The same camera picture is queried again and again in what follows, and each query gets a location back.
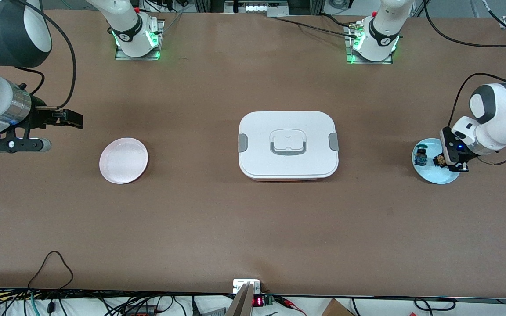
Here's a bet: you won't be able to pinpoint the white lidded lunch box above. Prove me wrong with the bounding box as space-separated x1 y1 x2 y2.
238 111 340 181

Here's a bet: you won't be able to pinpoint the light blue round plate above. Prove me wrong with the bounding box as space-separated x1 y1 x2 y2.
412 138 462 185

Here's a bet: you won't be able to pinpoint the pink round plate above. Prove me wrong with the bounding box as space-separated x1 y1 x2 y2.
99 137 149 185

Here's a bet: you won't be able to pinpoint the brown cardboard piece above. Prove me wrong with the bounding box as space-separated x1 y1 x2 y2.
321 298 355 316

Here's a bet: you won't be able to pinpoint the red test leads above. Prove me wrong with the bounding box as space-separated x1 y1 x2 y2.
275 296 308 316

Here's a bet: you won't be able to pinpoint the metal equipment rack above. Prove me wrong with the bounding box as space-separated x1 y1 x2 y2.
194 0 324 17

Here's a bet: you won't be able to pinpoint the grey metal bar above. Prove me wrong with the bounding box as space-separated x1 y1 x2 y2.
226 282 255 316

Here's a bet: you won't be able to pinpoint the green push button switch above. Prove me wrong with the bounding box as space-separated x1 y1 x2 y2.
413 144 430 167

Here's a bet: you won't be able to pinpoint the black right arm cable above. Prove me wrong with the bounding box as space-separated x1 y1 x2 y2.
14 0 78 110

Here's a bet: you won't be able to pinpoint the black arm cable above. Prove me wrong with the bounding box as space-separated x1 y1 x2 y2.
14 0 78 110
423 0 506 166

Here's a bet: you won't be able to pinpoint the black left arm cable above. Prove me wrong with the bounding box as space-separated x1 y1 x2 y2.
423 0 506 166

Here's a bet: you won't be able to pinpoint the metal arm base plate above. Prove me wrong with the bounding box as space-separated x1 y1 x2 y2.
345 24 393 65
115 20 165 61

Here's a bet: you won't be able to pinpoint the black looped thin cable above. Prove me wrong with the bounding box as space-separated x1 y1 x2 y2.
27 251 74 291

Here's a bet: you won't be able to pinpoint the black coiled cable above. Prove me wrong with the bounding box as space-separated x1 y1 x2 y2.
413 297 456 311

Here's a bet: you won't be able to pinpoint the black cable on table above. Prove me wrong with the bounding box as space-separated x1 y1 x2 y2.
265 13 361 40

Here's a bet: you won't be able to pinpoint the white switch box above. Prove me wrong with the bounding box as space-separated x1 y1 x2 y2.
232 279 262 294

